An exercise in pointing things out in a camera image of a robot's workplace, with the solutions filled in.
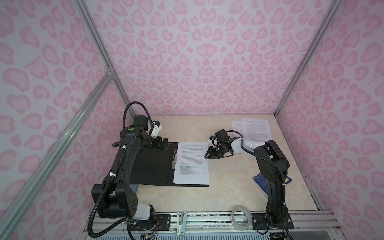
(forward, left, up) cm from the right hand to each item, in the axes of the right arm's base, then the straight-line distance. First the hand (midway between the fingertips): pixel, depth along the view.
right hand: (207, 155), depth 94 cm
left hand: (-2, +26, +17) cm, 31 cm away
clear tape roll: (-36, -18, +2) cm, 41 cm away
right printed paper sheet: (+24, -36, -4) cm, 44 cm away
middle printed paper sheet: (+27, -23, -3) cm, 36 cm away
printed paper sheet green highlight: (-6, +9, -3) cm, 12 cm away
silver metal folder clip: (-4, +21, -1) cm, 21 cm away
